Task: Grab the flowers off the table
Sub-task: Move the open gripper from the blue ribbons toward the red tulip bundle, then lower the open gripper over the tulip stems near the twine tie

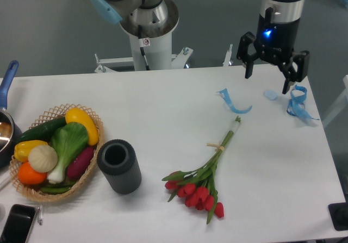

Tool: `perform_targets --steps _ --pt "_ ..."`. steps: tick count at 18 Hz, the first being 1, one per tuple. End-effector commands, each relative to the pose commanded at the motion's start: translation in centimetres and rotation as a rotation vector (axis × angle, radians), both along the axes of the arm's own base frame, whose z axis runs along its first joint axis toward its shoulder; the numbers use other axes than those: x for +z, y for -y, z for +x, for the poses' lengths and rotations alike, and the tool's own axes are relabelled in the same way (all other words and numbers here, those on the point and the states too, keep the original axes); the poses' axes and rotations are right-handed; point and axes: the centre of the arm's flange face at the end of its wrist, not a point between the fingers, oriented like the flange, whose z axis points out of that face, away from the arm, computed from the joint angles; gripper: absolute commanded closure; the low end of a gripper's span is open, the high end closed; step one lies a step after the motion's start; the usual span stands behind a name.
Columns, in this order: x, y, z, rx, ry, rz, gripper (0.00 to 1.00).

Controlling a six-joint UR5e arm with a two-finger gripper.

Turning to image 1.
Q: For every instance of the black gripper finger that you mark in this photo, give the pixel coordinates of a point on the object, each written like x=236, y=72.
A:
x=295, y=69
x=242, y=53

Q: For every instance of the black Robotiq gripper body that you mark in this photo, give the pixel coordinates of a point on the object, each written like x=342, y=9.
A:
x=275, y=40

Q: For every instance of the red tulip bouquet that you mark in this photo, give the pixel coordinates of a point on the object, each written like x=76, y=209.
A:
x=197, y=187

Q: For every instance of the dark grey ribbed vase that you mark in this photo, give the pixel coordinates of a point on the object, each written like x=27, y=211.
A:
x=118, y=162

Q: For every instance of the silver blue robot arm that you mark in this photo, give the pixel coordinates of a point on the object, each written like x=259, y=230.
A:
x=286, y=10

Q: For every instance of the blue ribbon strip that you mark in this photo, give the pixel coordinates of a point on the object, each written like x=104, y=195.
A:
x=226, y=97

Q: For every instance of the small pale blue cap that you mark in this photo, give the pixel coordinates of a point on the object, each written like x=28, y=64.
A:
x=270, y=94

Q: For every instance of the knotted blue ribbon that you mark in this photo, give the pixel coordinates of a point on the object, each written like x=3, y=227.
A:
x=296, y=105

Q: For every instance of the black device at table edge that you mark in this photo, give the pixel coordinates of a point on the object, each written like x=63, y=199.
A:
x=338, y=214

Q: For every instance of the green bok choy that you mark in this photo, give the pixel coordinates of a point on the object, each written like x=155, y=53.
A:
x=68, y=141

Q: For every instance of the purple sweet potato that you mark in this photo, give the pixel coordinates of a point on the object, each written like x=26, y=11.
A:
x=77, y=168

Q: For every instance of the green cucumber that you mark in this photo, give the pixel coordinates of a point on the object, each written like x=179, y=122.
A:
x=42, y=132

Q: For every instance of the green pea pods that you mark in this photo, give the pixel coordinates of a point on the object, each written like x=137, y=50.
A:
x=54, y=189

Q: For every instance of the yellow bell pepper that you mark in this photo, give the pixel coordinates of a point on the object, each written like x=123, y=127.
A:
x=23, y=149

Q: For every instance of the orange fruit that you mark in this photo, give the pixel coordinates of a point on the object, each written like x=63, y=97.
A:
x=27, y=175

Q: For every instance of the black smartphone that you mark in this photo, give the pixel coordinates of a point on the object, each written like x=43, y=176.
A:
x=18, y=224

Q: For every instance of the white frame at right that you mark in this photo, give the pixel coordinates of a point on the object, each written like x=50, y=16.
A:
x=336, y=107

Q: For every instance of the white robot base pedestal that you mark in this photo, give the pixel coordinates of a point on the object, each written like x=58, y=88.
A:
x=150, y=36

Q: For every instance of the blue handled saucepan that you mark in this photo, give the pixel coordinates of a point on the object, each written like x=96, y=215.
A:
x=10, y=132

